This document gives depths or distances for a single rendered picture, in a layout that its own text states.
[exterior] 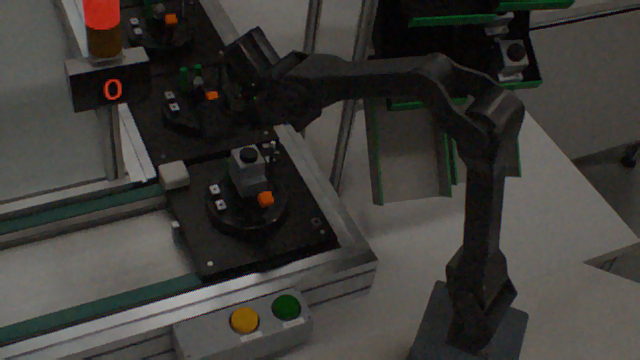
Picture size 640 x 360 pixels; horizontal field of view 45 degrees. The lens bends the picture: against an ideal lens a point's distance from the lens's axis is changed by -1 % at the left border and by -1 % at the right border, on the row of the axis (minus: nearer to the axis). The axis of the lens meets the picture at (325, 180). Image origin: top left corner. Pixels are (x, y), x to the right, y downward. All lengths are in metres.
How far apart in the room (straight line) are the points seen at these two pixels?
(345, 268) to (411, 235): 0.24
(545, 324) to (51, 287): 0.85
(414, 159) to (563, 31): 1.04
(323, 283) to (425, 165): 0.28
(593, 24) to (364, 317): 1.32
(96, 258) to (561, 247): 0.87
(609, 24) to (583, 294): 1.11
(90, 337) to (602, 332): 0.88
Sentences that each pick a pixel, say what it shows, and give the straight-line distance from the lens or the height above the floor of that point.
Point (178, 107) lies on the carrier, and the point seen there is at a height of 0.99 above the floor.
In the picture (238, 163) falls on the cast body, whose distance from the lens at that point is 1.26.
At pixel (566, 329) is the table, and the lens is 1.47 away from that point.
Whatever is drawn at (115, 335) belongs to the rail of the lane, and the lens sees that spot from 1.21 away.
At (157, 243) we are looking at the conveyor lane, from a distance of 1.37.
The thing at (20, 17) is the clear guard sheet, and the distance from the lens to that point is 1.18.
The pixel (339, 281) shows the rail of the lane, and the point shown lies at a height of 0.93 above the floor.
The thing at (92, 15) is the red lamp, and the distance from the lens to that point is 1.14.
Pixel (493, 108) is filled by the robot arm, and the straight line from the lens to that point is 0.87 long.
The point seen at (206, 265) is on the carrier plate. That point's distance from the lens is 1.27.
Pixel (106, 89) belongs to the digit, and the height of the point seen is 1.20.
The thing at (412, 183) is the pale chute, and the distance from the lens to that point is 1.38.
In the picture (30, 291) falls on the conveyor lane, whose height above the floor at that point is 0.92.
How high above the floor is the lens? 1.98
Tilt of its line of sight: 46 degrees down
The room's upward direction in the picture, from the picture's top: 10 degrees clockwise
